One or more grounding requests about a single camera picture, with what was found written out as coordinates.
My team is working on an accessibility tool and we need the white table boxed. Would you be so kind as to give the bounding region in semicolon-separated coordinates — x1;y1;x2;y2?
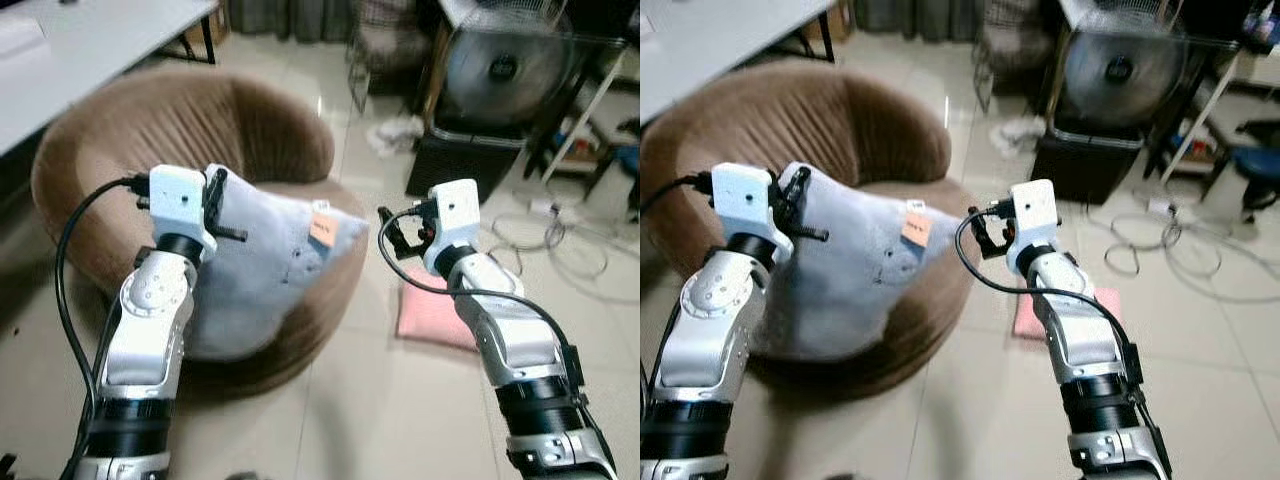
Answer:
640;0;842;127
0;0;219;157

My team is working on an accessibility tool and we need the pink pillow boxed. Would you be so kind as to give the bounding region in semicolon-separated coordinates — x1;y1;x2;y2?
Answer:
1012;285;1124;344
396;265;480;352

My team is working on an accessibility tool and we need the brown round sofa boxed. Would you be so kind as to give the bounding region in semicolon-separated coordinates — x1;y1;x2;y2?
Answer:
30;68;370;397
640;62;980;401

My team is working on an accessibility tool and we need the grey curtain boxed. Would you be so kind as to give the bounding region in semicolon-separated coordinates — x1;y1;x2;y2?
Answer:
855;0;987;36
228;0;353;41

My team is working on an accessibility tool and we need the round grey fan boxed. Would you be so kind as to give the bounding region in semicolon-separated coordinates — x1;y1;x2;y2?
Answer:
1055;0;1216;139
437;0;601;141

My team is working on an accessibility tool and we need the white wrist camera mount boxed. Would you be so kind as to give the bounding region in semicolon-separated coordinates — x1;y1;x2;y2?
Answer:
148;165;219;263
712;162;795;263
1005;180;1059;277
423;180;480;277

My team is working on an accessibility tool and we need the brown cardboard box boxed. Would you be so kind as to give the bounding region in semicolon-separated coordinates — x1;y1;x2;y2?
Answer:
815;0;857;41
185;8;230;47

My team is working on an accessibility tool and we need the black box under fan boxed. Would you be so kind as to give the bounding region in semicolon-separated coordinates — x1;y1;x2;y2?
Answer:
405;128;527;207
1030;130;1144;207

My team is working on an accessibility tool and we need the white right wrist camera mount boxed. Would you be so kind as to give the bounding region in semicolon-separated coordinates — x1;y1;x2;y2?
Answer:
1005;180;1059;277
423;180;480;277

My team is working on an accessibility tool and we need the blue chair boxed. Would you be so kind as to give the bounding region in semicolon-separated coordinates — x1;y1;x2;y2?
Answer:
1232;120;1280;217

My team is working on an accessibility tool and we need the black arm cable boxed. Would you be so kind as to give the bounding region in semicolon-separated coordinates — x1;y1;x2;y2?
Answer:
955;203;1167;471
54;175;152;480
640;172;717;217
377;203;587;393

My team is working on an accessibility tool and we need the grey pillow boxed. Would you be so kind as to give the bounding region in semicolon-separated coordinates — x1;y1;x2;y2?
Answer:
183;165;370;362
750;160;962;362

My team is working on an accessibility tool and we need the white crumpled cloth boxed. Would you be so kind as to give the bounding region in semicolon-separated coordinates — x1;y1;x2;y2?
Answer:
985;115;1047;160
367;115;427;157

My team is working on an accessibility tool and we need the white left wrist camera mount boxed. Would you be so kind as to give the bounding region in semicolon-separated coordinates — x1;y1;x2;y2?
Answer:
712;162;795;263
148;165;219;263

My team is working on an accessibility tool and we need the black table leg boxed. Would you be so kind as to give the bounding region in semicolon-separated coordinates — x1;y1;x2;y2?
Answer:
155;15;217;67
790;10;837;64

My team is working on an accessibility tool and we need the white slanted pole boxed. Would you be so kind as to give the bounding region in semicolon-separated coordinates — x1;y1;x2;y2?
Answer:
540;48;630;184
1160;58;1247;187

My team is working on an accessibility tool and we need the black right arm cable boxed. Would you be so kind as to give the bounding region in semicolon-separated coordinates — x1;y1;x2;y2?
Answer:
955;203;1167;471
377;203;587;393

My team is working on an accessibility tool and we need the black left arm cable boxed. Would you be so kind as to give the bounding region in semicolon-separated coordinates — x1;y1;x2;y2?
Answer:
54;175;152;480
640;172;717;217

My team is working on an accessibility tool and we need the plaid bag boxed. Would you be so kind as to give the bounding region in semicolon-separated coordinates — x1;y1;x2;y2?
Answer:
975;0;1053;73
355;0;437;73

